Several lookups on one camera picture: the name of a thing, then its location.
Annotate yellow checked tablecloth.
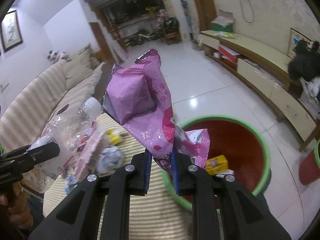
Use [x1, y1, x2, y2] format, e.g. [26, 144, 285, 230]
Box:
[42, 112, 195, 240]

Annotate light pink flat packet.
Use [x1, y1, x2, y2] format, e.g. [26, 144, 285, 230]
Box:
[74, 127, 107, 180]

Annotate black clothes pile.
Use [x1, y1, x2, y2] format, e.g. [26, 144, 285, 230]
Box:
[287, 39, 320, 85]

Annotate red flat box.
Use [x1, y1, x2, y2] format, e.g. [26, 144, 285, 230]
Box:
[217, 44, 238, 63]

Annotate dark wooden display shelf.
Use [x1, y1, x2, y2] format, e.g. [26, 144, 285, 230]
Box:
[84, 0, 175, 49]

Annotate hanging wall cable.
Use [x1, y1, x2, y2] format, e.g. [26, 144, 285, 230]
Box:
[239, 0, 256, 23]

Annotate yellow white carton box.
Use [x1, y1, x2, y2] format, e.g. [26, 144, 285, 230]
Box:
[105, 129, 123, 145]

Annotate small blue white wrapper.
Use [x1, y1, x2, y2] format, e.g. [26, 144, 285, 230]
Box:
[64, 174, 81, 195]

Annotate clear plastic bag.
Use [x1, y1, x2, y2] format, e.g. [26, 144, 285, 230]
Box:
[21, 135, 65, 193]

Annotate small green bin red inside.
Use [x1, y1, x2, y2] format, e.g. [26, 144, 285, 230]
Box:
[299, 139, 320, 185]

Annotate long wooden cream cabinet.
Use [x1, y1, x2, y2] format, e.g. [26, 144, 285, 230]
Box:
[200, 30, 318, 152]

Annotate crumpled white blue paper ball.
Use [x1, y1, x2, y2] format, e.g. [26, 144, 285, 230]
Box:
[97, 147, 125, 173]

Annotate person's left hand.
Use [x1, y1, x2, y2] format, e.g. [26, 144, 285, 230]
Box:
[0, 182, 29, 228]

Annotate small yellow box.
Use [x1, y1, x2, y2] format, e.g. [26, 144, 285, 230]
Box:
[205, 155, 229, 176]

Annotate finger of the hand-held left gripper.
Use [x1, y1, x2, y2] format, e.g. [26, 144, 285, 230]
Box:
[0, 142, 60, 175]

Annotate black white plush toy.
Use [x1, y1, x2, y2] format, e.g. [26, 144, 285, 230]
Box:
[47, 50, 69, 63]

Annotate pink snack bag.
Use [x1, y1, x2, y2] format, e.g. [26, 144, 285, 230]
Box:
[101, 49, 210, 178]

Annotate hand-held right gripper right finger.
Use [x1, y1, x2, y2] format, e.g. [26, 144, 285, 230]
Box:
[171, 152, 292, 240]

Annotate beige striped sofa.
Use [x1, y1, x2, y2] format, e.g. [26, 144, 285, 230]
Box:
[0, 44, 108, 153]

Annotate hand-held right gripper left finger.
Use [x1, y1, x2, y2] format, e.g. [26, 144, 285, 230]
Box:
[29, 152, 152, 240]

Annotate white cloth bundle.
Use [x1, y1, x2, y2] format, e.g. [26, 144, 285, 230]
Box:
[299, 77, 320, 117]

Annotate wooden chair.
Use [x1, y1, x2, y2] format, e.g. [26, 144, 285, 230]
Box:
[164, 17, 181, 46]

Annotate framed wall picture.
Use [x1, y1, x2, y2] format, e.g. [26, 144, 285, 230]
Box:
[0, 10, 24, 53]

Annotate large green bin red inside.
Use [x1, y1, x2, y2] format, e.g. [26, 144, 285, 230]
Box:
[161, 115, 272, 214]

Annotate clear plastic bottle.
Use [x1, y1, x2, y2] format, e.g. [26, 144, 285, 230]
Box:
[47, 97, 101, 153]

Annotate green cardboard box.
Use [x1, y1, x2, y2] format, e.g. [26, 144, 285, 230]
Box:
[210, 9, 236, 33]

